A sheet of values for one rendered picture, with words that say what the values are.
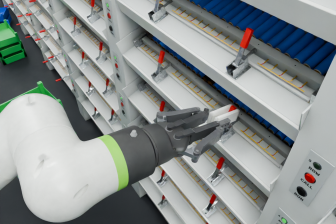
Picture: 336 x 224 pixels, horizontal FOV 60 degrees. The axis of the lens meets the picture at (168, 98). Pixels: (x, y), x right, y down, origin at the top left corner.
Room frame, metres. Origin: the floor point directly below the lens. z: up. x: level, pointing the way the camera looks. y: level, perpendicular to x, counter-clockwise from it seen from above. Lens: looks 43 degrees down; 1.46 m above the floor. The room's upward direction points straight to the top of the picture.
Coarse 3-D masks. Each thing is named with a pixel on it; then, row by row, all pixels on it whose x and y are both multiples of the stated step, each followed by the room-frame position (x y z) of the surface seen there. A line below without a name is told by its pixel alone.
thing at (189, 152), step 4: (188, 148) 0.32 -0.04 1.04; (192, 148) 0.32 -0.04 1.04; (180, 152) 0.32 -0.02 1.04; (184, 152) 0.32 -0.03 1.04; (188, 152) 0.31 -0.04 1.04; (192, 152) 0.32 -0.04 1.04; (200, 152) 0.32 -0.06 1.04; (188, 156) 0.31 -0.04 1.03; (192, 156) 0.31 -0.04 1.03; (196, 156) 0.31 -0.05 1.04
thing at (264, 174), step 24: (120, 48) 0.79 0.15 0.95; (144, 48) 0.79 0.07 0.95; (144, 72) 0.69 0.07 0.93; (168, 96) 0.59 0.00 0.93; (192, 96) 0.57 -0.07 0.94; (216, 144) 0.43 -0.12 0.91; (240, 144) 0.41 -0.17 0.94; (264, 144) 0.40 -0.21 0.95; (240, 168) 0.37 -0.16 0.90; (264, 168) 0.35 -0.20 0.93; (264, 192) 0.32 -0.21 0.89
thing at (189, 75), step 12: (144, 36) 0.82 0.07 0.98; (156, 48) 0.75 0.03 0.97; (168, 60) 0.69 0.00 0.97; (180, 72) 0.65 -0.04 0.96; (192, 72) 0.63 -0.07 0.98; (204, 84) 0.58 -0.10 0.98; (216, 96) 0.53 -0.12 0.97; (240, 120) 0.47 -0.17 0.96; (252, 120) 0.45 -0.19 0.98; (264, 132) 0.42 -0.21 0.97; (276, 144) 0.38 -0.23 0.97
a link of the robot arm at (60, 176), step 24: (24, 144) 0.27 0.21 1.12; (48, 144) 0.26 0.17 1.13; (72, 144) 0.27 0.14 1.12; (96, 144) 0.28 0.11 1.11; (24, 168) 0.23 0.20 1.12; (48, 168) 0.22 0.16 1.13; (72, 168) 0.23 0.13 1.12; (96, 168) 0.24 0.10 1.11; (120, 168) 0.25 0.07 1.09; (24, 192) 0.20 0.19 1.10; (48, 192) 0.19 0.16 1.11; (72, 192) 0.20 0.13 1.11; (96, 192) 0.21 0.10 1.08; (48, 216) 0.18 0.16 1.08; (72, 216) 0.19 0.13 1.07
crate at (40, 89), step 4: (40, 84) 1.08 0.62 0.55; (36, 88) 1.08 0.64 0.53; (40, 88) 1.08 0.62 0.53; (44, 88) 1.08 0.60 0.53; (28, 92) 1.05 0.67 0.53; (32, 92) 1.06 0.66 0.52; (36, 92) 1.07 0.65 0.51; (40, 92) 1.09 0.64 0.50; (44, 92) 1.09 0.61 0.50; (48, 92) 1.05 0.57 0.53; (16, 96) 1.02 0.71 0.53; (52, 96) 1.02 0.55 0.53; (8, 100) 0.99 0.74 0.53; (60, 100) 0.96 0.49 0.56; (0, 104) 0.96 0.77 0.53; (4, 104) 0.97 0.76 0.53; (0, 108) 0.95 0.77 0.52
